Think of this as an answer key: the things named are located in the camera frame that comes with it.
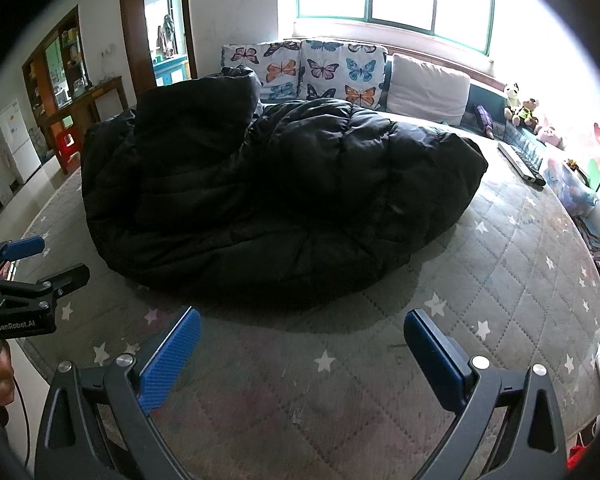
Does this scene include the black puffer down jacket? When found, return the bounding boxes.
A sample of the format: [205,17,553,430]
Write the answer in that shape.
[81,68,488,311]

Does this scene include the person left hand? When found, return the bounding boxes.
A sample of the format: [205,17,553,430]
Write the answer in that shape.
[0,341,16,408]

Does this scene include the white refrigerator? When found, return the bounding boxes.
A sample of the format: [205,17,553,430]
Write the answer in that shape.
[0,100,41,184]

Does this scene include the red plastic stool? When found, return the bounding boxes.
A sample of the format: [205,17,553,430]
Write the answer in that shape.
[54,125,83,174]

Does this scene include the brown wooden cabinet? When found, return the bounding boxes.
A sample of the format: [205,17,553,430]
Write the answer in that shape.
[22,8,129,152]

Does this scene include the grey star quilted mattress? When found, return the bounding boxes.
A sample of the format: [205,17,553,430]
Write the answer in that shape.
[10,109,600,480]

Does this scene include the blue patterned bag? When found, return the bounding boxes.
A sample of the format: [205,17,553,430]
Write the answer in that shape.
[543,158,598,217]

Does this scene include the pink plush toy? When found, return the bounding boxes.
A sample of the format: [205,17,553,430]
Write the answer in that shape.
[534,119,565,150]

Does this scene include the left butterfly pillow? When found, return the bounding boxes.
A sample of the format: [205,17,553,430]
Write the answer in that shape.
[221,40,301,103]

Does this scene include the butterfly pillow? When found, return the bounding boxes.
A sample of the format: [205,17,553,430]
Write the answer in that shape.
[221,40,301,103]
[299,39,388,110]

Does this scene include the purple folded umbrella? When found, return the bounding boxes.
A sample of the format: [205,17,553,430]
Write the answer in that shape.
[474,104,494,139]

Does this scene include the plush toy panda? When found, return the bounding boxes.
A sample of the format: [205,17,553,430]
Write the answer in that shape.
[503,82,520,122]

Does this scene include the plush toy bear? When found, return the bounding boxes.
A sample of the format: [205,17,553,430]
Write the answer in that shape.
[512,98,539,133]

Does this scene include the right butterfly pillow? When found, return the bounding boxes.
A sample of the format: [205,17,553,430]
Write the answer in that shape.
[299,39,388,110]

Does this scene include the white plain pillow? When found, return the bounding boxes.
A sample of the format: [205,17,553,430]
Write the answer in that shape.
[387,54,471,126]

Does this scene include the brown door frame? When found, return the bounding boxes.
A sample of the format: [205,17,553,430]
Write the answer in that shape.
[120,0,198,99]

